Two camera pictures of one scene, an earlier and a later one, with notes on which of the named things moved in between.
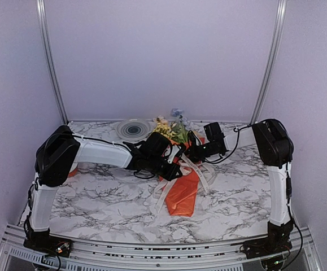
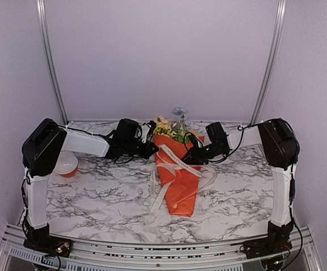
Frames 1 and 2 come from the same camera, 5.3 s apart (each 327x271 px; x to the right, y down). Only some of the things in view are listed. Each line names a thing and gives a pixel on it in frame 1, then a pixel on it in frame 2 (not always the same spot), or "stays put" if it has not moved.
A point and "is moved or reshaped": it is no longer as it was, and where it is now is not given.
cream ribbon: x=208 y=171 is moved or reshaped
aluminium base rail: x=14 y=255 stays put
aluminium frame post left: x=41 y=12 stays put
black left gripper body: x=154 y=166 -> x=129 y=149
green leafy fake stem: x=181 y=130 stays put
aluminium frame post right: x=280 y=11 stays put
